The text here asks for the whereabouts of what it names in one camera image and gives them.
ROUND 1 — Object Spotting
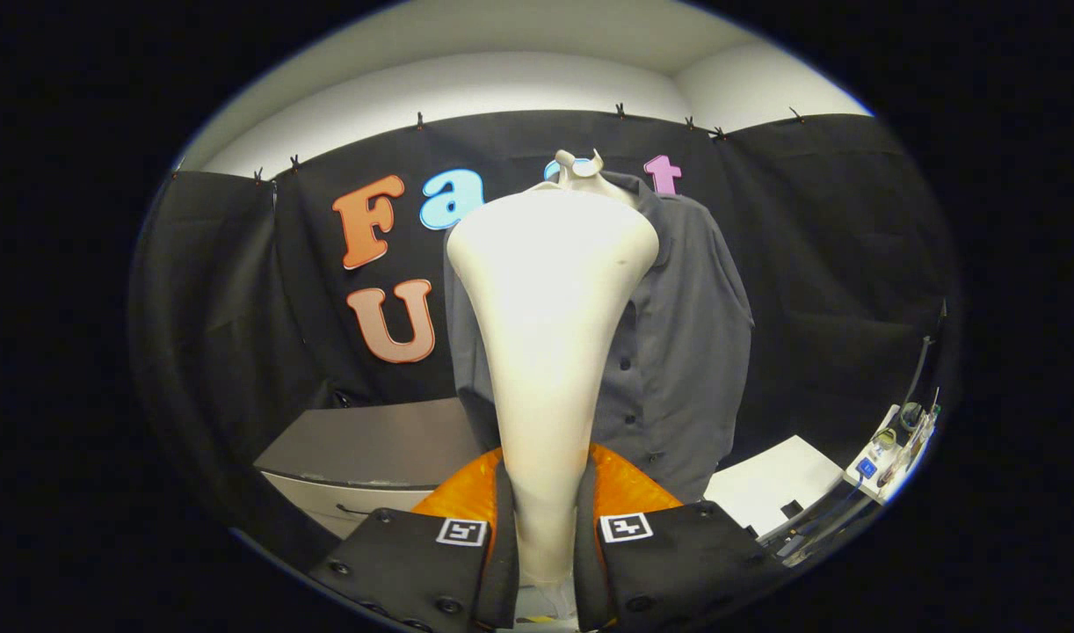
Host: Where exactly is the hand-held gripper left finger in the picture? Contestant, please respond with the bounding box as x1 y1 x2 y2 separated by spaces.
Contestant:
308 444 520 632

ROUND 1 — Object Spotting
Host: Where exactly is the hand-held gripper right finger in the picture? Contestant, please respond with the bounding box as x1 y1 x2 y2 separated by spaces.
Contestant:
574 442 788 632

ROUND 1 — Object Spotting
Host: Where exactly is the white garment steamer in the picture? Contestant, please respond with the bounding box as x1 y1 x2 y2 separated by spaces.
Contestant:
446 187 661 588

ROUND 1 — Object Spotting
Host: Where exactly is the grey button shirt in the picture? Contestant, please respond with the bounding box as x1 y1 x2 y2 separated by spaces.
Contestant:
443 170 755 504

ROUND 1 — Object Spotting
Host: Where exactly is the grey cabinet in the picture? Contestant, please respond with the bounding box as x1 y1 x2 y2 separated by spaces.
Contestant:
254 397 503 539

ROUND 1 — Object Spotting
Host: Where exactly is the white power strip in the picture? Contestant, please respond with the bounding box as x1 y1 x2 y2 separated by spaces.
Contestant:
845 403 940 505

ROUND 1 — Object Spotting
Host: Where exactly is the black backdrop cloth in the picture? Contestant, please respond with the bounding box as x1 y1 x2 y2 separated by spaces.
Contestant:
131 110 960 564

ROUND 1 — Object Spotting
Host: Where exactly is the cream hanger head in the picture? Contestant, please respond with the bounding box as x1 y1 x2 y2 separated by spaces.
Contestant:
537 149 639 207

